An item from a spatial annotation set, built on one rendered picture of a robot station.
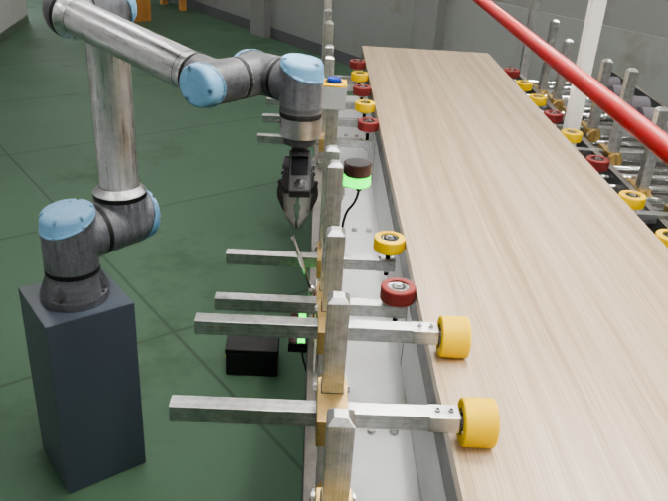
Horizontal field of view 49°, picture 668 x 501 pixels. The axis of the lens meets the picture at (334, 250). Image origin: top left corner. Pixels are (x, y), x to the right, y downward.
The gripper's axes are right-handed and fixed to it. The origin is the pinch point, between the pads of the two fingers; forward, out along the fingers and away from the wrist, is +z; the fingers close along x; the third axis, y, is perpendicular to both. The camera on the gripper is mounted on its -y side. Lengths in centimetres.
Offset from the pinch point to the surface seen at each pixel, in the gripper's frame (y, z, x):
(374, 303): -8.1, 15.0, -18.4
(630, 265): 9, 11, -83
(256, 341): 84, 89, 14
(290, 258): 16.1, 17.2, 1.3
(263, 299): -8.5, 15.0, 6.5
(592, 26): 127, -27, -104
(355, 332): -34.0, 6.1, -12.4
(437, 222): 29.4, 11.0, -37.7
